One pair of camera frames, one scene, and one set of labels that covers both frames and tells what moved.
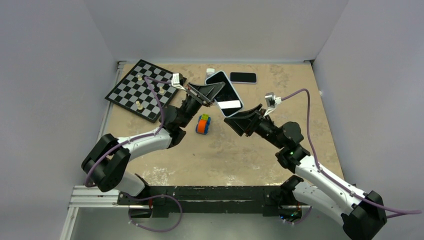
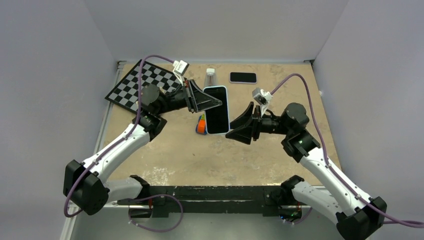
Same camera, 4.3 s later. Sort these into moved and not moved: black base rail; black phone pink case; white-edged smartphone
Moved: white-edged smartphone
Not moved: black phone pink case; black base rail
